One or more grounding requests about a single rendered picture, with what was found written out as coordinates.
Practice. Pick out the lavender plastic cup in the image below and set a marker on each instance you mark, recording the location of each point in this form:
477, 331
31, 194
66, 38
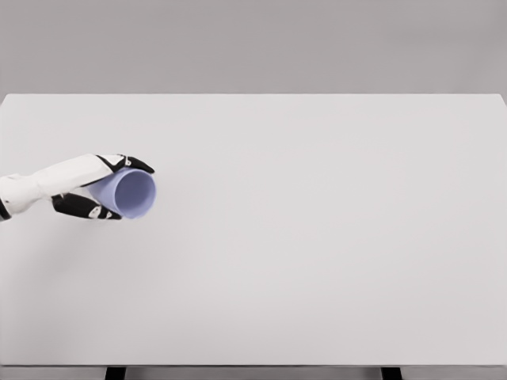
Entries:
134, 194

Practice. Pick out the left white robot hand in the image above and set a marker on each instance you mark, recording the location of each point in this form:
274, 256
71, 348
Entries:
67, 172

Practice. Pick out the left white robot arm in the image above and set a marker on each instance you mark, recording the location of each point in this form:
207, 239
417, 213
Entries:
17, 194

